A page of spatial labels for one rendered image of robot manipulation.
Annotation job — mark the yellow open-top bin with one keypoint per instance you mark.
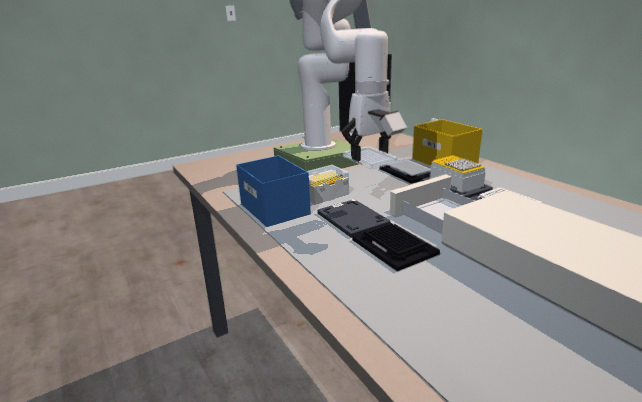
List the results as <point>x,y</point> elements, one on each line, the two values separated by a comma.
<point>429,145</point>

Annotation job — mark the blue open-top box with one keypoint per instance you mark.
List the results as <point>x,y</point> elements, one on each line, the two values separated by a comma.
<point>279,194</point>

